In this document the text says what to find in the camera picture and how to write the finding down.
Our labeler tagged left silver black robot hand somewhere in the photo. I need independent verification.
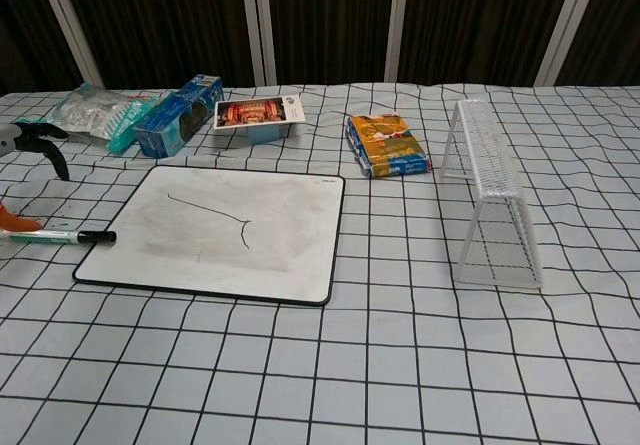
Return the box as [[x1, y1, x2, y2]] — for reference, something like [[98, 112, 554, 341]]
[[0, 121, 70, 232]]

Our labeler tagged green white whiteboard marker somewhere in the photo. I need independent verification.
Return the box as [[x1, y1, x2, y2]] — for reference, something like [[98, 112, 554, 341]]
[[0, 229, 118, 246]]

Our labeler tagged white dry-erase board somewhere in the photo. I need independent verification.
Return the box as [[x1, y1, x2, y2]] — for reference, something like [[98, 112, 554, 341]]
[[72, 165, 347, 308]]

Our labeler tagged teal clear plastic snack bag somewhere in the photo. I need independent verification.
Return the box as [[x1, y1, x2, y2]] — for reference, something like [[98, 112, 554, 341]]
[[52, 83, 169, 156]]

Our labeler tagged blue cookie box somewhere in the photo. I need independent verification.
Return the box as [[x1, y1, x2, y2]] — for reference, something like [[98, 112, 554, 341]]
[[133, 74, 225, 159]]

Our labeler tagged red temple photo postcard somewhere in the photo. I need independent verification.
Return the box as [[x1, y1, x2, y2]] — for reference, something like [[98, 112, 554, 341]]
[[213, 93, 307, 131]]

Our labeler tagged light blue card stand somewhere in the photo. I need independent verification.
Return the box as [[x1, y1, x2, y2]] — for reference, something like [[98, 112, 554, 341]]
[[248, 123, 294, 146]]

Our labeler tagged orange yellow snack packet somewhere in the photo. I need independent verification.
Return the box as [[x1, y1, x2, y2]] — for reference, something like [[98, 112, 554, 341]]
[[346, 110, 433, 180]]

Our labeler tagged pale blue grid tablecloth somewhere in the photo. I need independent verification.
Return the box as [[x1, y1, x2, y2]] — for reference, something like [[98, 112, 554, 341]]
[[0, 82, 640, 445]]

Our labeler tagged white screen frame post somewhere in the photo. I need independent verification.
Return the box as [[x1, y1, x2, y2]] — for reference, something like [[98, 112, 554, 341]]
[[238, 0, 279, 87], [383, 0, 419, 84], [32, 0, 106, 89], [533, 0, 596, 87]]

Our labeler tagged white wire mesh rack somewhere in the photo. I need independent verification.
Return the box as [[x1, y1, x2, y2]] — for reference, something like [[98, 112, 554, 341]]
[[439, 98, 545, 292]]

